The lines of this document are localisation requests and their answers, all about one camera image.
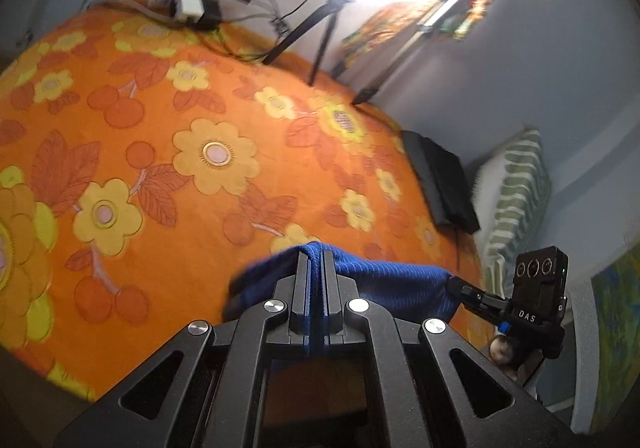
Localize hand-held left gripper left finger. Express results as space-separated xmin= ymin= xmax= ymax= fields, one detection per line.
xmin=52 ymin=251 xmax=311 ymax=448

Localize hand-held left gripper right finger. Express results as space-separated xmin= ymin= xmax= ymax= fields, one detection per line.
xmin=320 ymin=250 xmax=582 ymax=448

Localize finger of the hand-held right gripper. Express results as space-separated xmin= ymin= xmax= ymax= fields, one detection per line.
xmin=447 ymin=276 xmax=512 ymax=325

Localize blue pants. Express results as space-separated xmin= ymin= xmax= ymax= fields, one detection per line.
xmin=223 ymin=241 xmax=461 ymax=360

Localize person's right hand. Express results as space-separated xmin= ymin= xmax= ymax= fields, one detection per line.
xmin=489 ymin=334 xmax=545 ymax=386

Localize green and yellow painting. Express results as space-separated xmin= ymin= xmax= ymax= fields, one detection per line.
xmin=592 ymin=246 xmax=640 ymax=431

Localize green striped pillow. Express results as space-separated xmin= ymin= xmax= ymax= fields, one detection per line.
xmin=472 ymin=127 xmax=554 ymax=301

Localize folded dark cloth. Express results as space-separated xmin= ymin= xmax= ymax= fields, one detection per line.
xmin=401 ymin=130 xmax=481 ymax=235

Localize orange floral blanket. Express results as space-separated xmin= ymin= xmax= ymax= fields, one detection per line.
xmin=0 ymin=3 xmax=485 ymax=404

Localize black tripod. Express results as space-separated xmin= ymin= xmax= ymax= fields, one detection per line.
xmin=262 ymin=0 xmax=437 ymax=107

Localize colourful patterned cloth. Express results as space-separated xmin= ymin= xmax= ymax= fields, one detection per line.
xmin=342 ymin=0 xmax=504 ymax=70

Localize white power strip with chargers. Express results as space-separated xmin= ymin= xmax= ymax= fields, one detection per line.
xmin=149 ymin=0 xmax=224 ymax=27

